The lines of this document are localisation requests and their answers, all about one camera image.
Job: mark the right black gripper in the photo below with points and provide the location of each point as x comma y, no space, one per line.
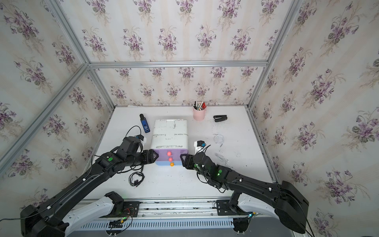
188,160

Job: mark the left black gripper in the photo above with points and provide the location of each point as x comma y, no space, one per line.
150,158

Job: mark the purple top drawer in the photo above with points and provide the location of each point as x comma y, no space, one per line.
165,154

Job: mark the purple drawer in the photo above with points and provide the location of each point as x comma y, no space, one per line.
165,154
170,159

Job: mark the white earphones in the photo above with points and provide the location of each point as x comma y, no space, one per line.
219,139
222,161

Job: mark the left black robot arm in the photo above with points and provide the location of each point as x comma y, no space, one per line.
51,217

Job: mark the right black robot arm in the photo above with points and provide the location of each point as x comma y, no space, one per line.
288,203

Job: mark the blue bottom drawer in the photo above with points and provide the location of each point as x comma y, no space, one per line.
171,163

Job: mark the black earphones upper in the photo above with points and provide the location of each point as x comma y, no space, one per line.
138,168

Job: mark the black earphones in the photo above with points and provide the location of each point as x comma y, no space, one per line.
138,168
136,178

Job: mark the white drawer cabinet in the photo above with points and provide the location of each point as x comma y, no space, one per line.
170,134

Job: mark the black earphones lower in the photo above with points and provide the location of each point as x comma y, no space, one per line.
136,178

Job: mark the black stapler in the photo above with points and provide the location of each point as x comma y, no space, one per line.
220,118

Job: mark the pink pen holder cup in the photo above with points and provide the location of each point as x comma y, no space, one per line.
199,110

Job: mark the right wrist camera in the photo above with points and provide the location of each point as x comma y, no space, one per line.
199,146

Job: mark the aluminium mounting rail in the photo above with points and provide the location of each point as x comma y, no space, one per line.
196,208

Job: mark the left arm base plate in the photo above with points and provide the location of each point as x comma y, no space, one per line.
127,208

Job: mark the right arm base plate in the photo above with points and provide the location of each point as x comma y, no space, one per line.
225,208

